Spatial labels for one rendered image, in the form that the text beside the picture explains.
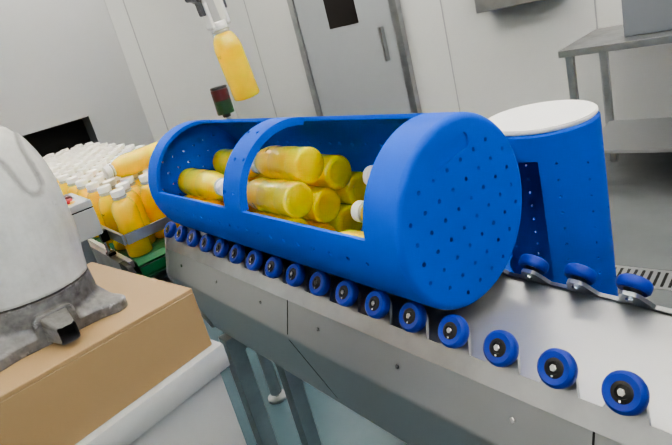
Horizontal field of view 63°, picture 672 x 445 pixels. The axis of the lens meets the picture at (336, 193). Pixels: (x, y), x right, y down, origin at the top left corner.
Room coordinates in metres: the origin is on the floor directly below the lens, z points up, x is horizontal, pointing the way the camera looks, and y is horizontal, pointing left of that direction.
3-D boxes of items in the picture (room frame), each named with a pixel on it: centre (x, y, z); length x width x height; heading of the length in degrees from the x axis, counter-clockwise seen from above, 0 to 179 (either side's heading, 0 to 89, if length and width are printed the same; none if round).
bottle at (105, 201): (1.59, 0.66, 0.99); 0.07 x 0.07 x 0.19
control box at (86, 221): (1.49, 0.74, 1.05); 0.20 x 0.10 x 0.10; 36
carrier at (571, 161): (1.35, -0.55, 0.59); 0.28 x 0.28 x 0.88
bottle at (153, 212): (1.60, 0.53, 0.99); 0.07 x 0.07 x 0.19
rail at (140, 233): (1.55, 0.43, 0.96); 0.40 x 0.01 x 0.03; 126
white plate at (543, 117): (1.35, -0.55, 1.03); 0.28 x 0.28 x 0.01
